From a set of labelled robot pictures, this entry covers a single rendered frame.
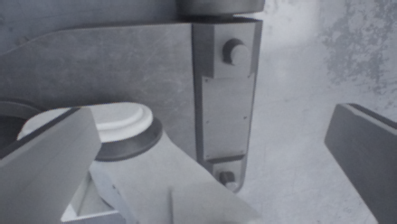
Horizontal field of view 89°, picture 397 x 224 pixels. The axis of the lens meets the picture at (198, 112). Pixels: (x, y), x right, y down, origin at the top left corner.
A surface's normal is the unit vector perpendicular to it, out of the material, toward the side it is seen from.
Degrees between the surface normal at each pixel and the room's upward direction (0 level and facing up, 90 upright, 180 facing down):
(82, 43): 0
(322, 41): 0
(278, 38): 0
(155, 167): 90
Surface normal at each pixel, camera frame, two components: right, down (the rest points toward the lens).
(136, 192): -0.03, -0.88
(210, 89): 0.18, 0.47
